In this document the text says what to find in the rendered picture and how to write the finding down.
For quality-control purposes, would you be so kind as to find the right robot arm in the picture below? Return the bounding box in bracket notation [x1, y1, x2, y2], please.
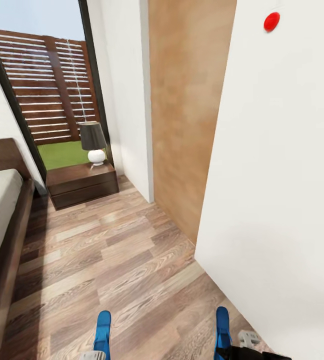
[215, 330, 292, 360]

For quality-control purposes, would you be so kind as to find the sandal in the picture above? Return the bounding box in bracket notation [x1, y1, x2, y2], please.
[213, 306, 232, 360]
[93, 310, 112, 360]

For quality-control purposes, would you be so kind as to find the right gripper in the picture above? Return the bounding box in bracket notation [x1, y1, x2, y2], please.
[215, 344, 258, 360]

